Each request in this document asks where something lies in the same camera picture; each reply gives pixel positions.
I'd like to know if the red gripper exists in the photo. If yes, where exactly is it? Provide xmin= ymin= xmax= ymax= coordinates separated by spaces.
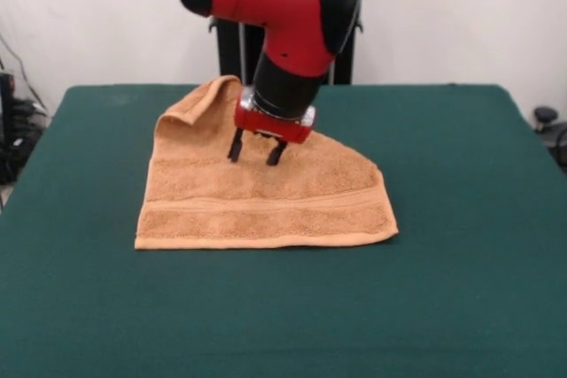
xmin=227 ymin=87 xmax=317 ymax=167

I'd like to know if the orange terry towel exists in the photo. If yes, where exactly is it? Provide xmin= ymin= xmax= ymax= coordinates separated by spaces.
xmin=134 ymin=75 xmax=399 ymax=251

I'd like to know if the dark green table cloth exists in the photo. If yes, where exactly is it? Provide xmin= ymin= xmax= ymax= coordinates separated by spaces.
xmin=0 ymin=83 xmax=567 ymax=378

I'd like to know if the black electronics box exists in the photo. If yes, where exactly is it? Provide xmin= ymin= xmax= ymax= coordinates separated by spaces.
xmin=0 ymin=71 xmax=16 ymax=144

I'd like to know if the black chair base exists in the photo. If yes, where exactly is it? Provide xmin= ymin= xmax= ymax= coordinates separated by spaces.
xmin=532 ymin=105 xmax=567 ymax=175

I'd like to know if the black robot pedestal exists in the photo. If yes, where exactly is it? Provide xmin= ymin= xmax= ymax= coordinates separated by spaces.
xmin=207 ymin=0 xmax=383 ymax=86

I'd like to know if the black cable bundle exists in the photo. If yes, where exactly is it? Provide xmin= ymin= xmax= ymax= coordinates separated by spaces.
xmin=0 ymin=97 xmax=50 ymax=184

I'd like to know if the grey wall cable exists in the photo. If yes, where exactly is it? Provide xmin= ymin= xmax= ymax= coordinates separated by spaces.
xmin=0 ymin=35 xmax=49 ymax=113

